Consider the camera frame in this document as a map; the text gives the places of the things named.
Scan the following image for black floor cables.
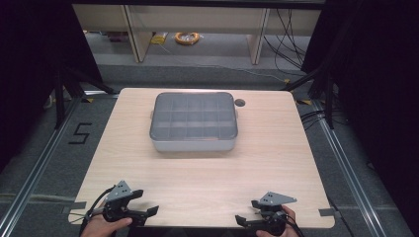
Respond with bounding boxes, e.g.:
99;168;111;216
298;109;332;128

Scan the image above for light wooden desk frame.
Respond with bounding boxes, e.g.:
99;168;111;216
71;3;323;66

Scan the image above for person's right hand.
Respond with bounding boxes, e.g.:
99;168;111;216
255;204;298;237

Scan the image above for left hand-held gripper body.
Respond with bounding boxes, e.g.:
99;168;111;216
102;180;146;227

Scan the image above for aluminium floor rail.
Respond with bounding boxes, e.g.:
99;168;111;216
310;98;387;237
0;98;83;237

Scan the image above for grey plastic lidded container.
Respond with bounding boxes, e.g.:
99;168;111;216
149;91;239;142

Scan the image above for grey tape strip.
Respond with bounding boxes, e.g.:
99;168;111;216
318;207;337;218

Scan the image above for yellow packet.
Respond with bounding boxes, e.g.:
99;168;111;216
150;32;169;45

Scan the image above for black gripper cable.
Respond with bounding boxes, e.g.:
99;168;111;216
78;185;117;237
280;212;306;237

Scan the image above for white compartment storage box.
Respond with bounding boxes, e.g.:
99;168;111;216
149;110;239;153

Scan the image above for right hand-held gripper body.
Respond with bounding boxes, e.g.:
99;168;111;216
257;191;297;237

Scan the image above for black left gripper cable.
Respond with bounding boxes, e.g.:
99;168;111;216
78;185;117;237

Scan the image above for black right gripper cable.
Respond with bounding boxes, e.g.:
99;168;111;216
280;212;306;237

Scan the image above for black metal stand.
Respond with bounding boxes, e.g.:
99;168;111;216
52;64;117;130
280;64;336;130

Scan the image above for person's left hand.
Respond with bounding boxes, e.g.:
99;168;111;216
80;210;133;237

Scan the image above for bundle of black hanging cables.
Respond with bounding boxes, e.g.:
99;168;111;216
262;8;310;77

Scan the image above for dark curtain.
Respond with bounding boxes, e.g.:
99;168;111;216
0;0;104;174
300;0;419;237

